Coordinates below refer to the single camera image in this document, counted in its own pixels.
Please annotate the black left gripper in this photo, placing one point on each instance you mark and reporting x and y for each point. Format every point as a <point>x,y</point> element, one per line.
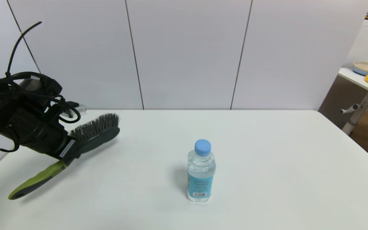
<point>40,134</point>

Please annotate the clear water bottle blue cap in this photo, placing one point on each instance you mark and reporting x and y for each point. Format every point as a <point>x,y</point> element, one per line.
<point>200,179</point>

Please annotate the white side table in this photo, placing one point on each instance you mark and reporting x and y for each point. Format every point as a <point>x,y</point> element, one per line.
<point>356,80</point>

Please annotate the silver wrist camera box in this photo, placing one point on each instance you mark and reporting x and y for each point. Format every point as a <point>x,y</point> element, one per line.
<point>81,109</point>

